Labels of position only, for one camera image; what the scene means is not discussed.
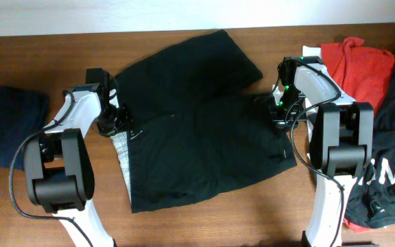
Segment black shorts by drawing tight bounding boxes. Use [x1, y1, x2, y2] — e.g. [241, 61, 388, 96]
[116, 30, 296, 213]

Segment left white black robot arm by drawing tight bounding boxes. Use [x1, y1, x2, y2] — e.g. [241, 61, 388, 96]
[23, 68, 132, 246]

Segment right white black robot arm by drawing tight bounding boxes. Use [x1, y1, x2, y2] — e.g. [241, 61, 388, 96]
[270, 56, 374, 246]

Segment white garment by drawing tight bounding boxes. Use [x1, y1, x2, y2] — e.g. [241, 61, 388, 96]
[302, 45, 322, 58]

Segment red garment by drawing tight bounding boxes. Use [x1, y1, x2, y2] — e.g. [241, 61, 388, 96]
[320, 37, 395, 113]

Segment folded navy blue garment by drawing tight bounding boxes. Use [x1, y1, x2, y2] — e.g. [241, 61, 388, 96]
[0, 86, 49, 168]

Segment black printed t-shirt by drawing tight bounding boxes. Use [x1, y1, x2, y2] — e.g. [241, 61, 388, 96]
[344, 52, 395, 228]

